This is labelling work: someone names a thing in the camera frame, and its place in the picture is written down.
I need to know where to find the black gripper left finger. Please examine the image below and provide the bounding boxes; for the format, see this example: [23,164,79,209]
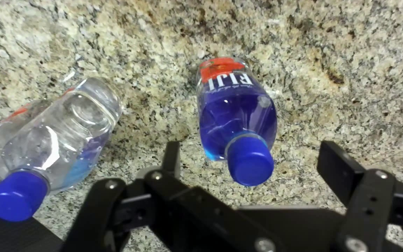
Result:
[60,142,281,252]

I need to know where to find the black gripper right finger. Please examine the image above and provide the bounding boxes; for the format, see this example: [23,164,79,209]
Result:
[316,142,403,252]

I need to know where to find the Fiji water bottle red label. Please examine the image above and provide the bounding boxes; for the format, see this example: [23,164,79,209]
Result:
[197,58,277,187]

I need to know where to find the black perforated panel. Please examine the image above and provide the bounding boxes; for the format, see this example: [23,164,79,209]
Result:
[0,219,61,252]

